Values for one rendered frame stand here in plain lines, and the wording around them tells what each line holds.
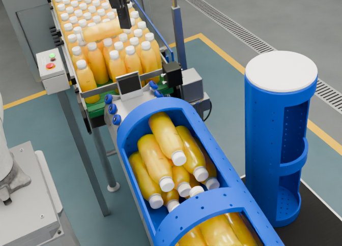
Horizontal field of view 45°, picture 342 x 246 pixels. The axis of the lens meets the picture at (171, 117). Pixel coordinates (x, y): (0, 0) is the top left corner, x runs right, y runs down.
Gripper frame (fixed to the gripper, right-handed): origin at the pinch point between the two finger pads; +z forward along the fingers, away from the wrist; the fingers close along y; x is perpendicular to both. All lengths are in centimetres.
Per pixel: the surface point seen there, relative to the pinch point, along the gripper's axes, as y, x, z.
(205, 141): -16.4, -25.7, 28.4
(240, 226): -37, -39, 36
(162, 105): -6.5, -10.0, 25.8
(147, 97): 33, 15, 56
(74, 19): 67, 63, 38
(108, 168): 48, 58, 129
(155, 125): -10.1, -8.3, 30.9
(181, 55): 82, 15, 66
